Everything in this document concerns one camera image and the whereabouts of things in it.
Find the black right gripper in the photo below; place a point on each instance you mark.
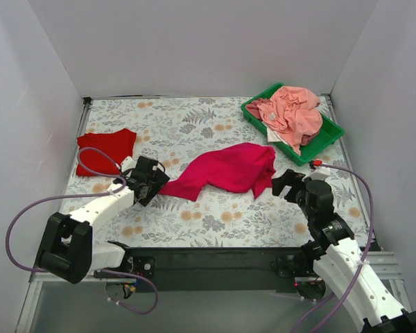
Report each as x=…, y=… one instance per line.
x=290, y=186

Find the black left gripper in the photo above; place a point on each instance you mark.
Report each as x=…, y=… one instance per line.
x=153, y=185

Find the magenta t shirt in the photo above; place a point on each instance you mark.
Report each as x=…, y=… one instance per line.
x=238, y=169

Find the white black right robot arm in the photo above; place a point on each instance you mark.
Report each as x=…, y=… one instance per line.
x=334, y=255

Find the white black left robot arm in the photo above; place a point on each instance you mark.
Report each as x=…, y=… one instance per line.
x=83, y=225

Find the folded red t shirt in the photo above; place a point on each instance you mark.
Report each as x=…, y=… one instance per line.
x=104, y=151

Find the floral patterned table mat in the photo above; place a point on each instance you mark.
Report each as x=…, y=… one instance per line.
x=175, y=131

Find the white garment in bin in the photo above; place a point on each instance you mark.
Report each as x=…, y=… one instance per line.
x=273, y=136

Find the green plastic bin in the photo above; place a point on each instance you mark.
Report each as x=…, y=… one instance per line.
x=329, y=133

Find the salmon pink t shirt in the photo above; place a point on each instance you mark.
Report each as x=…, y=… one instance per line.
x=292, y=113

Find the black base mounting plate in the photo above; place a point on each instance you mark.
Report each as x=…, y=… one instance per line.
x=283, y=270

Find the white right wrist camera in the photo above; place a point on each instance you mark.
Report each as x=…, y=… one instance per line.
x=318, y=170

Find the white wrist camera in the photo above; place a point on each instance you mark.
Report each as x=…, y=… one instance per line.
x=127, y=163
x=318, y=170

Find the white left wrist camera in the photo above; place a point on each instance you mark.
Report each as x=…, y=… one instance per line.
x=127, y=163

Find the aluminium front frame rail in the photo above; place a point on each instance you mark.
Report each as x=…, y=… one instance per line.
x=342, y=268

